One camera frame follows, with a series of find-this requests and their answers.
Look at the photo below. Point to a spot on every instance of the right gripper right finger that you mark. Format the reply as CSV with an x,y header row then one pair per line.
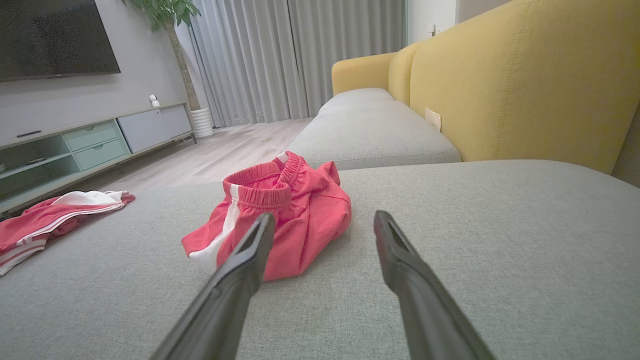
x,y
430,320

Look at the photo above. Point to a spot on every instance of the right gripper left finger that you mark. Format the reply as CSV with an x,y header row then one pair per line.
x,y
225,310

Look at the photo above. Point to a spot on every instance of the red shorts with white stripe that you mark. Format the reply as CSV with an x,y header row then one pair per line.
x,y
310,215

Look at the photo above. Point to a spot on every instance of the red white basketball jersey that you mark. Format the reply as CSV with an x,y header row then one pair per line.
x,y
40,220

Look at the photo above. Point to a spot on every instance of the small grey sofa seat cushion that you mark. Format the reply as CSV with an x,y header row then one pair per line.
x,y
370,130

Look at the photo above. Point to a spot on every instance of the beige sofa label tag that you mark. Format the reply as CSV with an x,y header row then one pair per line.
x,y
433,119

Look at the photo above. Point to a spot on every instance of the grey green TV cabinet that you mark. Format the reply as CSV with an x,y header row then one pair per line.
x,y
100,140

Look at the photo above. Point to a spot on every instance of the green indoor plant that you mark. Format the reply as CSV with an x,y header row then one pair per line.
x,y
180,65

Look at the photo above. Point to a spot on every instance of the yellow sofa backrest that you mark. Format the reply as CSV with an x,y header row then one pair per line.
x,y
525,75

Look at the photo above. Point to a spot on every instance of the grey curtains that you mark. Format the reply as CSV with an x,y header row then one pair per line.
x,y
275,50

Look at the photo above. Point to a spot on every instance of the black flat screen television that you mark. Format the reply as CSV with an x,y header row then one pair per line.
x,y
50,35

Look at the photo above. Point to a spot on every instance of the small white camera figure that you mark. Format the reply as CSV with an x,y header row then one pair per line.
x,y
154,101

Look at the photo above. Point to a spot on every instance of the white wall switch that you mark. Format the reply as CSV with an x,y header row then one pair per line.
x,y
433,29

